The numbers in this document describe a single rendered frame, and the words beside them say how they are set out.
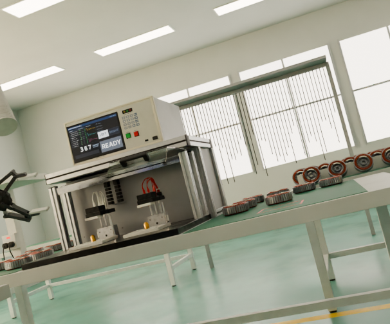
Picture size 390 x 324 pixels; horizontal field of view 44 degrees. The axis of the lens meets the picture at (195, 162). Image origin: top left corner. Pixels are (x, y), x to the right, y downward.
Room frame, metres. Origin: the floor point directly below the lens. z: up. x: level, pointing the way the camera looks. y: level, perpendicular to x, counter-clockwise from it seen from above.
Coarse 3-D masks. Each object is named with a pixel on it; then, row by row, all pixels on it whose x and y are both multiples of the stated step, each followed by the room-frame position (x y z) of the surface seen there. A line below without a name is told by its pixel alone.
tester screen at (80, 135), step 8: (96, 120) 2.10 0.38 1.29; (104, 120) 2.09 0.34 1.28; (112, 120) 2.08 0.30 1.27; (72, 128) 2.13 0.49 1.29; (80, 128) 2.12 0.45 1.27; (88, 128) 2.11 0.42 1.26; (96, 128) 2.10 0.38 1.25; (104, 128) 2.09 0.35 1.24; (72, 136) 2.13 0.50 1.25; (80, 136) 2.12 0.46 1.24; (88, 136) 2.11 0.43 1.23; (96, 136) 2.11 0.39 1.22; (112, 136) 2.09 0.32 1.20; (72, 144) 2.14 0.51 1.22; (80, 144) 2.13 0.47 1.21; (88, 144) 2.12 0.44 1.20; (96, 144) 2.11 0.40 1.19; (80, 152) 2.13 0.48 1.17; (104, 152) 2.10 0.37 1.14
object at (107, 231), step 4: (116, 224) 2.15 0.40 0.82; (100, 228) 2.12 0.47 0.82; (104, 228) 2.11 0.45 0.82; (108, 228) 2.11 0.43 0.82; (116, 228) 2.14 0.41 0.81; (100, 232) 2.12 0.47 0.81; (104, 232) 2.11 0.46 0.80; (108, 232) 2.11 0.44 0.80; (112, 232) 2.10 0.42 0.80; (116, 232) 2.13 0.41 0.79; (100, 236) 2.12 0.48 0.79; (104, 236) 2.11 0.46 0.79; (108, 236) 2.11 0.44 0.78
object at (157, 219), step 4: (152, 216) 2.05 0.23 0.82; (156, 216) 2.05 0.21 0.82; (160, 216) 2.04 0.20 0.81; (164, 216) 2.04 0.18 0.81; (148, 220) 2.06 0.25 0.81; (152, 220) 2.05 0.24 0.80; (156, 220) 2.05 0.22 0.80; (160, 220) 2.04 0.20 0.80; (164, 220) 2.04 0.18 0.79; (152, 224) 2.06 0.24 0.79; (156, 224) 2.05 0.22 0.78
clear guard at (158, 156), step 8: (152, 152) 1.79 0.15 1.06; (160, 152) 1.78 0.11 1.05; (168, 152) 1.97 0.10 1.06; (136, 160) 1.80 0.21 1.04; (144, 160) 1.78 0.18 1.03; (152, 160) 1.76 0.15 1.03; (160, 160) 1.75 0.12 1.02; (112, 168) 1.82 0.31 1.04; (120, 168) 1.80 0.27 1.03; (128, 168) 1.78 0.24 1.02; (136, 168) 1.76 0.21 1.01; (112, 176) 1.79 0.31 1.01
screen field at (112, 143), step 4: (116, 136) 2.08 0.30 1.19; (120, 136) 2.08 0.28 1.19; (104, 140) 2.10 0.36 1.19; (108, 140) 2.09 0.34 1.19; (112, 140) 2.09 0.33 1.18; (116, 140) 2.08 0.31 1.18; (120, 140) 2.08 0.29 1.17; (100, 144) 2.10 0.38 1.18; (104, 144) 2.10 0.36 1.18; (108, 144) 2.09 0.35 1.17; (112, 144) 2.09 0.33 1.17; (116, 144) 2.08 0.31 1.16; (120, 144) 2.08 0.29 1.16; (104, 148) 2.10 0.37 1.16; (108, 148) 2.09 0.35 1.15; (112, 148) 2.09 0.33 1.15
